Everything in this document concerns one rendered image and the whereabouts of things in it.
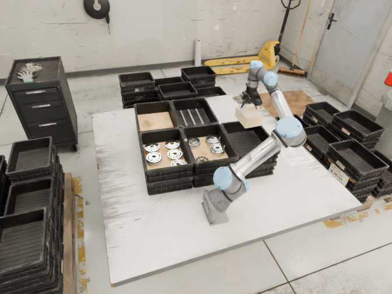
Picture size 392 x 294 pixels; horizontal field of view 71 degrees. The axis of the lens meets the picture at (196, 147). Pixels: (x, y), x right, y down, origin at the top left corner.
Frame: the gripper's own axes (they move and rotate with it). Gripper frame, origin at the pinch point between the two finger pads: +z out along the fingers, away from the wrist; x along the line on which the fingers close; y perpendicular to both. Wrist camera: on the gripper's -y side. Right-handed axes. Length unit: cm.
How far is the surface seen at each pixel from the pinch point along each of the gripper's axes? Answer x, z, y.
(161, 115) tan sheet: 47, 26, 55
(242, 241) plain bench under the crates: 31, 40, -64
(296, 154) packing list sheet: -44, 40, -9
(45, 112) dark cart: 147, 52, 132
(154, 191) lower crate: 70, 36, -16
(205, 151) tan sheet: 29.0, 26.7, 1.3
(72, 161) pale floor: 135, 109, 117
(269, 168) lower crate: -10.3, 32.5, -22.6
